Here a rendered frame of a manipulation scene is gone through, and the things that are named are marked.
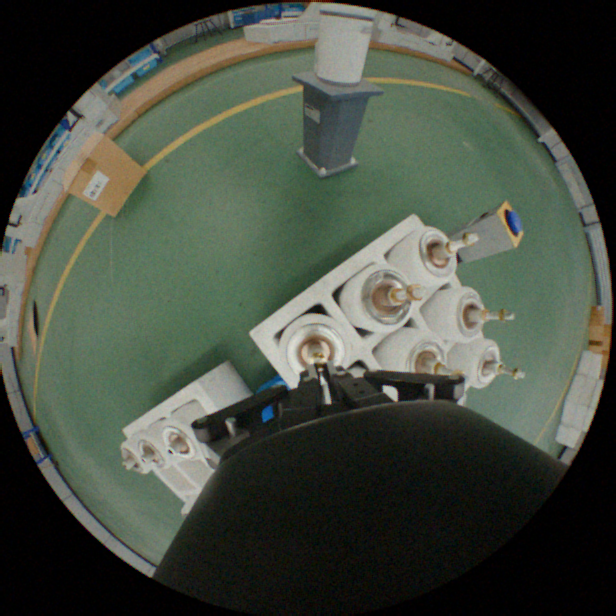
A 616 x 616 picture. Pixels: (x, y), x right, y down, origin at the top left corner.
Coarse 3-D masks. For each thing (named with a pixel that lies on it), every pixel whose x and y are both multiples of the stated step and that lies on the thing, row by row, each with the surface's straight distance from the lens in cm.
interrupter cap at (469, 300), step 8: (464, 296) 35; (472, 296) 37; (464, 304) 35; (472, 304) 37; (480, 304) 39; (456, 312) 34; (464, 312) 36; (456, 320) 34; (464, 320) 35; (464, 328) 35; (472, 328) 37; (480, 328) 39; (464, 336) 36; (472, 336) 37
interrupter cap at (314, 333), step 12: (312, 324) 24; (324, 324) 25; (300, 336) 25; (312, 336) 25; (324, 336) 25; (336, 336) 25; (288, 348) 25; (300, 348) 25; (324, 348) 25; (336, 348) 25; (288, 360) 25; (300, 360) 25; (336, 360) 26
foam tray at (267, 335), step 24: (384, 240) 38; (360, 264) 34; (312, 288) 32; (336, 288) 43; (432, 288) 40; (288, 312) 32; (312, 312) 43; (336, 312) 32; (264, 336) 33; (360, 336) 38; (384, 336) 35; (480, 336) 51; (360, 360) 40; (288, 384) 34
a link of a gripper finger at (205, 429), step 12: (276, 384) 12; (252, 396) 11; (264, 396) 11; (276, 396) 11; (228, 408) 10; (240, 408) 10; (252, 408) 10; (264, 408) 10; (204, 420) 9; (216, 420) 9; (240, 420) 10; (252, 420) 10; (204, 432) 9; (216, 432) 9; (228, 432) 9; (252, 432) 10; (204, 456) 10; (216, 468) 10
